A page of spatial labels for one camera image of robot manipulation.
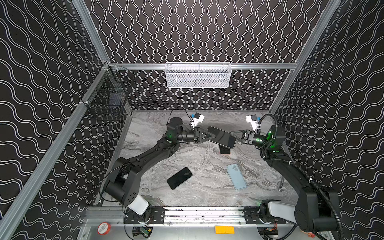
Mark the silver spanner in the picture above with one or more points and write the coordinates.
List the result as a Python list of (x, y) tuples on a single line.
[(281, 184)]

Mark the black wire basket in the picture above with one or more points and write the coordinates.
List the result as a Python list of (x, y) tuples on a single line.
[(108, 102)]

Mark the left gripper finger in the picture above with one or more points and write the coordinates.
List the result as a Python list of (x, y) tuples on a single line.
[(209, 132), (209, 137)]

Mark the black phone screen up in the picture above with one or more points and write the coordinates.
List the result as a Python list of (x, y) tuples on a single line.
[(180, 177)]

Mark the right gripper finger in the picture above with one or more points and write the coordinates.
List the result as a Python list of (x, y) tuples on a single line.
[(240, 133), (239, 139)]

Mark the white phone face down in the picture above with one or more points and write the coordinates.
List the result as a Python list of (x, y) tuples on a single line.
[(224, 138)]

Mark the yellow block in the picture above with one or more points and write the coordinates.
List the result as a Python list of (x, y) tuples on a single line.
[(225, 230)]

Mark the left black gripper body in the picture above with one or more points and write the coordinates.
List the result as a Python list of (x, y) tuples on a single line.
[(196, 135)]

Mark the red tape roll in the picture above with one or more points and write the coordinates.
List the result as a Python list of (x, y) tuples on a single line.
[(104, 228)]

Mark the black phone purple edge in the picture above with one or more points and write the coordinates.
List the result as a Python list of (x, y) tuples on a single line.
[(224, 151)]

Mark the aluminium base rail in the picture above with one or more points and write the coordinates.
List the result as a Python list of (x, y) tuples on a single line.
[(181, 217)]

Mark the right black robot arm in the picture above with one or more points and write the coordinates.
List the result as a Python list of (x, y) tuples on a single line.
[(318, 208)]

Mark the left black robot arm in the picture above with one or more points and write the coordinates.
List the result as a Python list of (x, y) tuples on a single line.
[(123, 181)]

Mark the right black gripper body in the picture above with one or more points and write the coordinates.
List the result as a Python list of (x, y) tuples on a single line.
[(249, 138)]

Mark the light blue phone case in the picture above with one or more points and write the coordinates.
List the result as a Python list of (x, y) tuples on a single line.
[(236, 176)]

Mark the white wire mesh basket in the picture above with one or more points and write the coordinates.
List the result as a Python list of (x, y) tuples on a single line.
[(196, 75)]

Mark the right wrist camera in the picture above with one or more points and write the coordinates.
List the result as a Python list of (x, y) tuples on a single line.
[(254, 121)]

